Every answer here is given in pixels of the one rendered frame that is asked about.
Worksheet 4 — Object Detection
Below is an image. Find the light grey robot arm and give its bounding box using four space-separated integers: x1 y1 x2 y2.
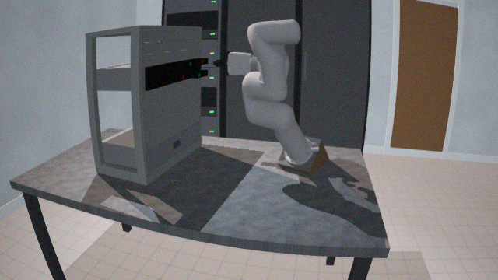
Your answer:
242 19 319 165

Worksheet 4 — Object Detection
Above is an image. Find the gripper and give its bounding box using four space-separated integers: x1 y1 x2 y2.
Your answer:
213 51 253 75

